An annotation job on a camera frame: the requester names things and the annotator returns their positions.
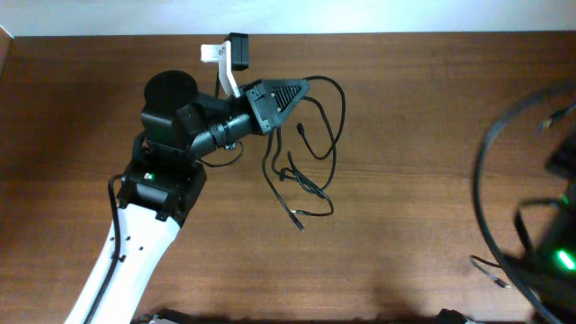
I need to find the thin black USB cable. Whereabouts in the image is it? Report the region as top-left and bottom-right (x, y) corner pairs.
(278, 75), (347, 218)

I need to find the thick black cable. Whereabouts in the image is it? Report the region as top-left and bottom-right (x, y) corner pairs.
(470, 80), (576, 324)

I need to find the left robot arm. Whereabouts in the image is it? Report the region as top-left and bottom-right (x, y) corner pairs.
(67, 70), (310, 323)

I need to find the left camera black cable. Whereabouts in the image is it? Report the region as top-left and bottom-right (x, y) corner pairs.
(83, 174), (125, 324)

